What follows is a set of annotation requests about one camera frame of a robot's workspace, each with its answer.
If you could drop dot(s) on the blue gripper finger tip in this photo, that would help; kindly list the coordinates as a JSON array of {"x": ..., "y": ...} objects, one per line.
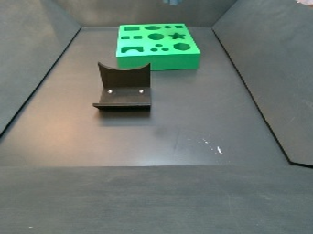
[{"x": 171, "y": 2}]

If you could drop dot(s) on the green shape sorter block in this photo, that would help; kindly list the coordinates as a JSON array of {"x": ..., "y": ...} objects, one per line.
[{"x": 162, "y": 45}]

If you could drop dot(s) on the black curved holder stand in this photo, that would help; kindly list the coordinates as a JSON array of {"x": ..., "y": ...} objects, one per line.
[{"x": 126, "y": 88}]

